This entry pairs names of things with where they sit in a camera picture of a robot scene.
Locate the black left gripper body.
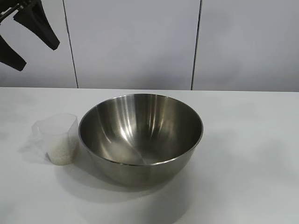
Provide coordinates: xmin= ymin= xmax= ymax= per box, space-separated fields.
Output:
xmin=0 ymin=0 xmax=33 ymax=25

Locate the stainless steel mixing bowl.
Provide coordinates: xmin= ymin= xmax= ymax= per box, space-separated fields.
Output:
xmin=78 ymin=93 xmax=204 ymax=187

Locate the white uncooked rice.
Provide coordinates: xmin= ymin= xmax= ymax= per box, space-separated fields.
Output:
xmin=45 ymin=137 xmax=78 ymax=166

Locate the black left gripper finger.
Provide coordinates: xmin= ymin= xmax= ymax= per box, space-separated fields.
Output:
xmin=0 ymin=35 xmax=27 ymax=72
xmin=13 ymin=0 xmax=61 ymax=51

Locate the translucent plastic measuring cup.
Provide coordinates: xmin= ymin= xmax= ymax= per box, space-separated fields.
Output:
xmin=31 ymin=113 xmax=80 ymax=166

